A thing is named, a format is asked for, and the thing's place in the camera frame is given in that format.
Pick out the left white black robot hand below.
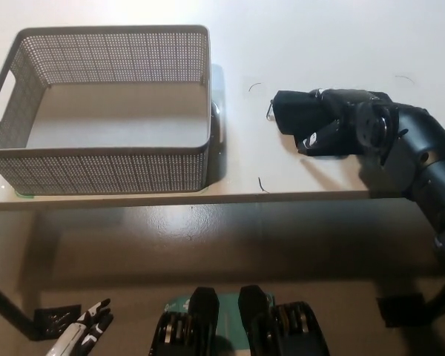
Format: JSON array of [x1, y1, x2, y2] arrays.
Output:
[[47, 298, 114, 356]]

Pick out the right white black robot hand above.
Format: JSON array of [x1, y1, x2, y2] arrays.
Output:
[[298, 87, 400, 165]]

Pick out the black ribbed robot body block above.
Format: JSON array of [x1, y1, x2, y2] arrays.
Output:
[[148, 286, 222, 356], [239, 284, 326, 356]]

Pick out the black robot legs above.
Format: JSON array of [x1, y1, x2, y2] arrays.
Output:
[[165, 291, 275, 356]]

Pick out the grey perforated plastic basket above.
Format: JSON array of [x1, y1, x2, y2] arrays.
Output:
[[0, 24, 213, 196]]

